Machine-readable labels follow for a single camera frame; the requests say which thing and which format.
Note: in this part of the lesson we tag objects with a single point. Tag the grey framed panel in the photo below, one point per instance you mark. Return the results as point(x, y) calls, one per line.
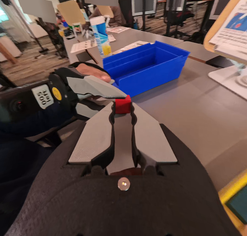
point(146, 3)

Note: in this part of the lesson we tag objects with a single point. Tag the person's left hand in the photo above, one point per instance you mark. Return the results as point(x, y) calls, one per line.
point(90, 71)

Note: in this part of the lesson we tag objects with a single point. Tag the yellow plastic bin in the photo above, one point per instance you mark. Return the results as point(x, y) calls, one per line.
point(227, 193)

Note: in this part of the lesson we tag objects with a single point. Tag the white stand base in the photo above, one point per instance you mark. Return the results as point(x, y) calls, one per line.
point(225, 80)

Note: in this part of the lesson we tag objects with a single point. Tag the laminated label sheet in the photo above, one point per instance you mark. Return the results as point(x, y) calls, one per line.
point(131, 46)

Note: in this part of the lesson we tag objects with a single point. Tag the pile of coloured wooden blocks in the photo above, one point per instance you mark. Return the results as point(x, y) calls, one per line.
point(238, 205)

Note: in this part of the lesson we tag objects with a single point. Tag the black office chair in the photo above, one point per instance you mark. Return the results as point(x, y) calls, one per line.
point(179, 20)

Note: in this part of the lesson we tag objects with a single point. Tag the white bottle with yellow label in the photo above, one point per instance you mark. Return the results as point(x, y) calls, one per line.
point(101, 37)

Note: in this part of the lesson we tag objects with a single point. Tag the blue plastic bin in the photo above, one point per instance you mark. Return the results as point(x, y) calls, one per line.
point(154, 72)

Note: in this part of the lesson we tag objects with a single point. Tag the person's left forearm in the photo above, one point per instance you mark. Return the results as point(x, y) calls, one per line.
point(34, 126)

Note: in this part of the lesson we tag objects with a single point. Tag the small red wooden cube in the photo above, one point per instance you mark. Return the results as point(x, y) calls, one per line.
point(122, 105)

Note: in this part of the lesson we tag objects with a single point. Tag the black panel tripod stand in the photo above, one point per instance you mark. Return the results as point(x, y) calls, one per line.
point(144, 12)

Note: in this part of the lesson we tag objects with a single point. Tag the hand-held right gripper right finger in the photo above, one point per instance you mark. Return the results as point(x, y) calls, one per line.
point(152, 141)

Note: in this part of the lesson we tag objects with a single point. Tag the printed instruction sheet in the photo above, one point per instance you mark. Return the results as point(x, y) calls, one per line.
point(231, 31)

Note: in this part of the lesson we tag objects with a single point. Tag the wooden document stand board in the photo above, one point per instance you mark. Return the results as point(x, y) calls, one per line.
point(71, 12)
point(105, 11)

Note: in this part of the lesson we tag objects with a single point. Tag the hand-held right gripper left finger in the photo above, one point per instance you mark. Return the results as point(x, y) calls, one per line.
point(92, 141)

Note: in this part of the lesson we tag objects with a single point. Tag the instruction sheet on stand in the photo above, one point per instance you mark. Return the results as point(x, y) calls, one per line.
point(216, 28)

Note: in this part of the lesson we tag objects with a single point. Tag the printed paper sheet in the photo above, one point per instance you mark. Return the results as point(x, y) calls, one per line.
point(84, 44)
point(117, 29)

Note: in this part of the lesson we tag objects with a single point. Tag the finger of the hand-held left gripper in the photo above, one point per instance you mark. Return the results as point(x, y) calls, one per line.
point(96, 87)
point(88, 109)

